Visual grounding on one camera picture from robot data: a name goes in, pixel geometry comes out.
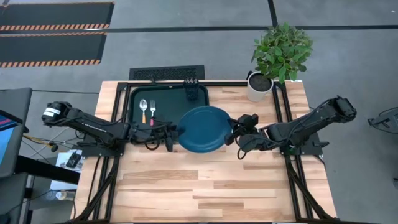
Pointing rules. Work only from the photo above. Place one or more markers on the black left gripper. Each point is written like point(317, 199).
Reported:
point(149, 133)

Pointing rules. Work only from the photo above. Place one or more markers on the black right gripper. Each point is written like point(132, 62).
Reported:
point(253, 140)

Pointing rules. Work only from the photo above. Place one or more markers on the blue plate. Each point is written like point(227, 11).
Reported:
point(202, 130)

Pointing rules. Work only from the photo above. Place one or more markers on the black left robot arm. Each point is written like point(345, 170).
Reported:
point(90, 124)

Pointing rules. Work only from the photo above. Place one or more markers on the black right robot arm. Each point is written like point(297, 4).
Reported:
point(311, 121)

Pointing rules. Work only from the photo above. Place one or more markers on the dark green tray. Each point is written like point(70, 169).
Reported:
point(171, 99)

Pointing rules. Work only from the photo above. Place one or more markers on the white plant pot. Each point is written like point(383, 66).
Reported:
point(259, 87)

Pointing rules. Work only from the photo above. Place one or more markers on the black perforated floor mat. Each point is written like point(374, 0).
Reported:
point(166, 73)

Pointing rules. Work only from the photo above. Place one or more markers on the green leafy plant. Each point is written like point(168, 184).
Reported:
point(281, 51)

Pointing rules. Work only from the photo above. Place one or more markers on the small black device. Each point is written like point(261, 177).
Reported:
point(73, 159)

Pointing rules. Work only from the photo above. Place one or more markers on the white paper sheet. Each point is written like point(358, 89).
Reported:
point(62, 183)

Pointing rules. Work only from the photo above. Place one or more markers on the clear water bottle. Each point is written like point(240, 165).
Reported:
point(65, 195)

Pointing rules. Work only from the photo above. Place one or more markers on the hazard-striped black floor mat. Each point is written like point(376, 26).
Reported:
point(56, 14)
point(49, 48)

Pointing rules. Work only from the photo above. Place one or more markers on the grey side desk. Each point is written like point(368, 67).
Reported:
point(15, 99)

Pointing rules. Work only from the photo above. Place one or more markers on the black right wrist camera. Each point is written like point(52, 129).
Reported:
point(248, 120)

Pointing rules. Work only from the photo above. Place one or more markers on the black aluminium table frame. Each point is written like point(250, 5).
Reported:
point(227, 83)

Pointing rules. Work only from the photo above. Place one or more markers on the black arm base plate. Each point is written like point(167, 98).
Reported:
point(311, 149)
point(99, 152)

